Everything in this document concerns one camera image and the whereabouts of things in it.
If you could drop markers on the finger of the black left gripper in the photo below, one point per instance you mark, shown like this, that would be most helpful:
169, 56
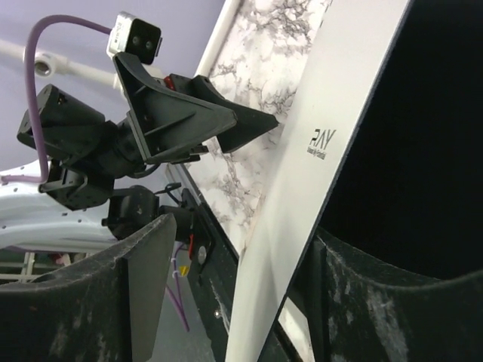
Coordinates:
239, 125

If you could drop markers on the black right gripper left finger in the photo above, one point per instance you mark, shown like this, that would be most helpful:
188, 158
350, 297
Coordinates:
103, 308

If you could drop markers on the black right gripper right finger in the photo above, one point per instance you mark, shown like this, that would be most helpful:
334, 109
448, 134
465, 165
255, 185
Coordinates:
365, 309

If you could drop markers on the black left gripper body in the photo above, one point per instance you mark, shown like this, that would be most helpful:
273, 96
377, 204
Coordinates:
166, 123

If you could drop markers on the white folder black inside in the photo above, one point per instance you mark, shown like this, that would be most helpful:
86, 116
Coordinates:
382, 149

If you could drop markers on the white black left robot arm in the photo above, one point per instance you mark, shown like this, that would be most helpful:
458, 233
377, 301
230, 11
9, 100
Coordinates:
78, 206

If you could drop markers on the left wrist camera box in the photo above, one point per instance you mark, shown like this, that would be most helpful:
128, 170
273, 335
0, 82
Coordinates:
135, 36

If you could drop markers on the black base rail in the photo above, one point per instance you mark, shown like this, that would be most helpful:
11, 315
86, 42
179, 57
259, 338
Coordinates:
212, 282

